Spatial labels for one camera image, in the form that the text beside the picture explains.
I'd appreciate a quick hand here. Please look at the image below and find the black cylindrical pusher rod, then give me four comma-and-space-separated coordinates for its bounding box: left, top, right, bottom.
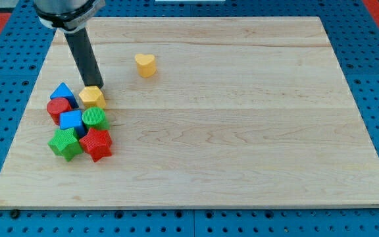
65, 28, 104, 88

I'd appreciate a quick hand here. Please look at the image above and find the green star block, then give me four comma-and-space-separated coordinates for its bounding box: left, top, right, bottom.
47, 128, 84, 162

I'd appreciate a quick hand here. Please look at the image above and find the red star block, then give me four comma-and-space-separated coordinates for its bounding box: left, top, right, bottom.
79, 128, 112, 163

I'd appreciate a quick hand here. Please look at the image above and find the blue triangle block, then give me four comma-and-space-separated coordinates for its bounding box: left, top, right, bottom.
49, 82, 79, 109

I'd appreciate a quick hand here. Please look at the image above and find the yellow hexagon block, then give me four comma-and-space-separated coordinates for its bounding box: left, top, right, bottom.
78, 86, 107, 109

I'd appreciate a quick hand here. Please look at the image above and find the red cylinder block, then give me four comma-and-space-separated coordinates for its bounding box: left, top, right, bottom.
46, 97, 72, 125

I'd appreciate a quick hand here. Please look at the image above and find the yellow heart block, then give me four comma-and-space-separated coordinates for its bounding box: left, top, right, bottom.
134, 53, 157, 78

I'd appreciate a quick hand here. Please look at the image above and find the green cylinder block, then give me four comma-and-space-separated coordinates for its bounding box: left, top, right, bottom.
82, 107, 110, 130

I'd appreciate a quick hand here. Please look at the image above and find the blue cube block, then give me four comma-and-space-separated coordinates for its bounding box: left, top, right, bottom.
59, 110, 86, 138

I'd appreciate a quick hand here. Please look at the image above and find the wooden board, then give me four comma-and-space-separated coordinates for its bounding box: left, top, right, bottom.
0, 16, 379, 210

